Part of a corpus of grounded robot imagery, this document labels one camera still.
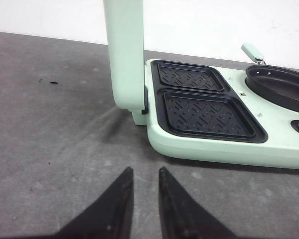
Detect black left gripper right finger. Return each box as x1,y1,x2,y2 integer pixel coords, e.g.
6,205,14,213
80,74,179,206
159,167,237,239

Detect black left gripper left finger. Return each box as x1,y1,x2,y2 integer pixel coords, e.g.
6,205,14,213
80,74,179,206
55,167,134,239

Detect mint green breakfast maker lid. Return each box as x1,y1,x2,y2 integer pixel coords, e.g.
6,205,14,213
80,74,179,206
103,0,148,115

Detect mint green breakfast maker base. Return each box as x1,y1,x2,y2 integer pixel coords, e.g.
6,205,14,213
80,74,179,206
133,60,299,169

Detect small black frying pan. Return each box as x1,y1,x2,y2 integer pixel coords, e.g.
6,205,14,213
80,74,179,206
241,43,299,112

